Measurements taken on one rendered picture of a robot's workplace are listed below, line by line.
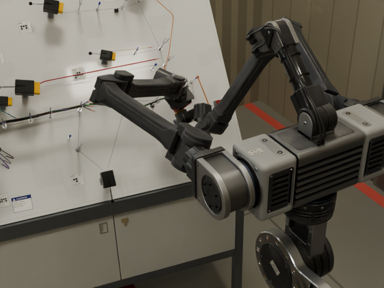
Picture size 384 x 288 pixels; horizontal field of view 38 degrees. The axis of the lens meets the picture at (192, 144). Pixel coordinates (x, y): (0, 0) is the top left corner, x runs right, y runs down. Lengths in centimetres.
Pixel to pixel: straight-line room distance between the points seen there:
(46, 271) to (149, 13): 115
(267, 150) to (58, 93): 119
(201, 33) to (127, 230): 89
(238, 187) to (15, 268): 137
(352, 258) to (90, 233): 158
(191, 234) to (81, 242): 49
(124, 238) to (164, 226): 18
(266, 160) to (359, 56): 259
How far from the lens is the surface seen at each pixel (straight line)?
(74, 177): 224
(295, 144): 132
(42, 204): 223
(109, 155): 226
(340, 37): 388
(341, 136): 137
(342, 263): 329
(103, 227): 237
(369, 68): 374
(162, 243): 251
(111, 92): 160
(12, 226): 223
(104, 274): 253
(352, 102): 163
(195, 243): 257
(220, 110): 201
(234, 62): 453
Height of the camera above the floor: 221
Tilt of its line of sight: 32 degrees down
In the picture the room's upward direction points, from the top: 2 degrees counter-clockwise
